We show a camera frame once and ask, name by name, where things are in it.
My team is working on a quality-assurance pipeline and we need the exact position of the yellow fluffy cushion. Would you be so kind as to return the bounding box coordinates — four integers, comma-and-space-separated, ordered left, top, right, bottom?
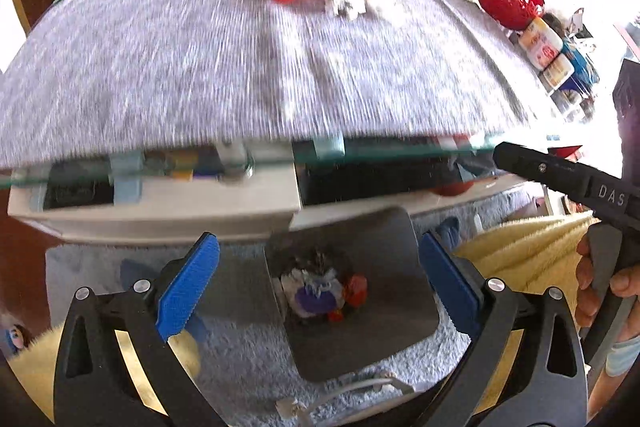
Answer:
454, 211, 602, 290
4, 321, 202, 415

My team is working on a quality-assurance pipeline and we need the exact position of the dark grey trash bin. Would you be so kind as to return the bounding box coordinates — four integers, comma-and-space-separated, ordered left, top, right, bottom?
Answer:
264, 206, 442, 384

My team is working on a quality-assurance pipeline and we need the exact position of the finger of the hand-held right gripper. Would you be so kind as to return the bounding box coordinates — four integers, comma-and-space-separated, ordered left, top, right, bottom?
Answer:
492, 141, 592, 204

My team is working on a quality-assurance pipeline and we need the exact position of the white glass-top coffee table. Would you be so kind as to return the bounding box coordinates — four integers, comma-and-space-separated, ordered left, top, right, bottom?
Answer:
0, 0, 597, 249

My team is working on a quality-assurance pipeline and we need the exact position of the light blue shaggy rug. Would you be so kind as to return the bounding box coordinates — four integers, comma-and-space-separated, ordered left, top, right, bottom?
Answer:
44, 202, 477, 427

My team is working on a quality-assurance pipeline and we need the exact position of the person's right hand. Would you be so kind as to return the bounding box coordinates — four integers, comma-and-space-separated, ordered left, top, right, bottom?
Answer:
575, 234, 640, 344

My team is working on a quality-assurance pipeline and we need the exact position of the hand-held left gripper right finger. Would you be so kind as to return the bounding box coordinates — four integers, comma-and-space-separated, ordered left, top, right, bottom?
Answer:
415, 231, 591, 427

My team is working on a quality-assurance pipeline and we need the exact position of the white power cable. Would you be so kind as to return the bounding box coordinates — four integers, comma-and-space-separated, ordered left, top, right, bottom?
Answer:
274, 371, 417, 421

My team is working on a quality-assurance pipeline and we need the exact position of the red foil wrapper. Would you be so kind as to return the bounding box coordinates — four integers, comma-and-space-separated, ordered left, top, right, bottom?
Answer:
345, 274, 370, 309

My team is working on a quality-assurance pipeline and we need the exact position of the purple wrapper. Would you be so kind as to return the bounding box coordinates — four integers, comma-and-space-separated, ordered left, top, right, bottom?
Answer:
292, 284, 342, 316

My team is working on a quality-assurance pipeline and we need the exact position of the grey woven table cloth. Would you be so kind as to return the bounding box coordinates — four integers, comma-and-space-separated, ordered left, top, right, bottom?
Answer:
0, 0, 566, 171

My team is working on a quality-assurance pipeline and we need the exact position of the blue round tin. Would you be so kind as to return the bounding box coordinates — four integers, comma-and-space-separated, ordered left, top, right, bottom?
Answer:
565, 46, 599, 94

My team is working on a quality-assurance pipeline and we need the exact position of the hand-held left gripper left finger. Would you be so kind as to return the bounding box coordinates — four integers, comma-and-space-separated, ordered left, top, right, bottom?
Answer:
52, 232, 226, 427

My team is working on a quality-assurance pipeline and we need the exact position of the blue slipper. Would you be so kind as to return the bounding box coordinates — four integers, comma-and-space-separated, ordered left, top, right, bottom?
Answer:
434, 216, 462, 251

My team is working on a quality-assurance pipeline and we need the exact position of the colourful doll toy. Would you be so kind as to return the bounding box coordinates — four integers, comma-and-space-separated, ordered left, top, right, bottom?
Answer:
4, 324, 32, 354

